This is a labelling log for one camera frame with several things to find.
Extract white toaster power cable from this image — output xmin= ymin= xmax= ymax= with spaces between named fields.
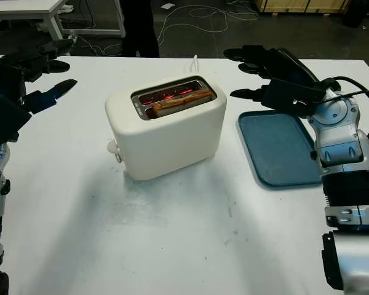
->
xmin=181 ymin=54 xmax=201 ymax=76

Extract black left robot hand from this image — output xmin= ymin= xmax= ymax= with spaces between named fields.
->
xmin=0 ymin=38 xmax=77 ymax=115

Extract blue plastic tray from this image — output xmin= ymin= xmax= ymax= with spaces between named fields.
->
xmin=236 ymin=111 xmax=324 ymax=187

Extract black background object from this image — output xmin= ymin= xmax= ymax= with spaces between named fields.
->
xmin=342 ymin=0 xmax=369 ymax=28

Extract wooden crate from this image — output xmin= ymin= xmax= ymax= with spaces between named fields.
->
xmin=253 ymin=0 xmax=369 ymax=15

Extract cream two-slot toaster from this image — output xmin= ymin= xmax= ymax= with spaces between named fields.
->
xmin=105 ymin=74 xmax=228 ymax=181

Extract white floor cable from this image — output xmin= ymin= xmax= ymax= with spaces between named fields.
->
xmin=158 ymin=0 xmax=260 ymax=35

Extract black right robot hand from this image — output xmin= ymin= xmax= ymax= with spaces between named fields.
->
xmin=223 ymin=45 xmax=322 ymax=101

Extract person in black trousers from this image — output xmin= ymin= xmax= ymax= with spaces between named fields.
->
xmin=120 ymin=0 xmax=160 ymax=58

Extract browned toast slice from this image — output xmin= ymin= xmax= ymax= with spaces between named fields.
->
xmin=151 ymin=89 xmax=213 ymax=119

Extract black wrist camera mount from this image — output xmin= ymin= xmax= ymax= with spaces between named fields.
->
xmin=262 ymin=78 xmax=327 ymax=119
xmin=0 ymin=95 xmax=33 ymax=146

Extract white background table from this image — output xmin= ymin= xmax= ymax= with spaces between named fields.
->
xmin=0 ymin=0 xmax=126 ymax=39

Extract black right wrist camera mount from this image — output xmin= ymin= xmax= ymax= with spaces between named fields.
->
xmin=262 ymin=78 xmax=327 ymax=119

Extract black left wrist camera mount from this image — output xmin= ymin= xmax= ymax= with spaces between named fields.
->
xmin=0 ymin=95 xmax=33 ymax=146

